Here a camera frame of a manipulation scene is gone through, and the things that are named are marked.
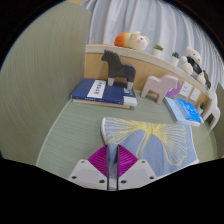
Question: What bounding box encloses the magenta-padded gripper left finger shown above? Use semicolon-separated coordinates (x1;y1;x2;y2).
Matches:
67;144;109;191

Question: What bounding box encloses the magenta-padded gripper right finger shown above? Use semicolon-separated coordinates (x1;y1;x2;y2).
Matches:
117;144;158;191

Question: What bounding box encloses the light blue book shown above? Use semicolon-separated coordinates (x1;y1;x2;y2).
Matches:
163;96;201;127

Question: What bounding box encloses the navy blue book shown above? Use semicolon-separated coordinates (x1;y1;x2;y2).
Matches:
70;78;138;110

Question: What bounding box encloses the bright blue book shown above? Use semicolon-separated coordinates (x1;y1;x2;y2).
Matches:
174;96;205;125

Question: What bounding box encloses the pink wooden horse figure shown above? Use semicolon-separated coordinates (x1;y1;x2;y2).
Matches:
140;74;180;105

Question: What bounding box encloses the purple round number sign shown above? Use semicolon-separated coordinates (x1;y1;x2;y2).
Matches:
165;79;181;98

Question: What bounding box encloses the small potted plant white pot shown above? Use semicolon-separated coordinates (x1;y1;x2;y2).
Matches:
197;101;207;115
151;44;164;60
169;51;181;67

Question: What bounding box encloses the green divider panel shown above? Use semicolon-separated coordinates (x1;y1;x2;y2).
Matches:
213;83;224;158
0;1;93;166

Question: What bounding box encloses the dark grey wooden horse figure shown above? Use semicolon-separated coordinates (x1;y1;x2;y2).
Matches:
100;49;137;91

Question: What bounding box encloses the wooden shelf ledge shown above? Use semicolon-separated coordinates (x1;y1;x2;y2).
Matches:
83;44;213;111

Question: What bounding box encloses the small dark horse figure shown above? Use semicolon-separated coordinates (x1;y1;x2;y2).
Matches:
202;69;212;90

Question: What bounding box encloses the cream teddy bear black shirt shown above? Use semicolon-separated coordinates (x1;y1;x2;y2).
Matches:
179;46;207;86

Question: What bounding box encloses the cream and orange plush toy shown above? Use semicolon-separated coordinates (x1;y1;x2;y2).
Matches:
113;31;151;52

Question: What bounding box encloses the grey-white curtain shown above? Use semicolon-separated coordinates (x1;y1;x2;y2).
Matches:
79;0;224;88

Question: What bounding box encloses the white wall socket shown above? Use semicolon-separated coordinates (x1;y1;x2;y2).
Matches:
189;87;202;103
178;81;194;99

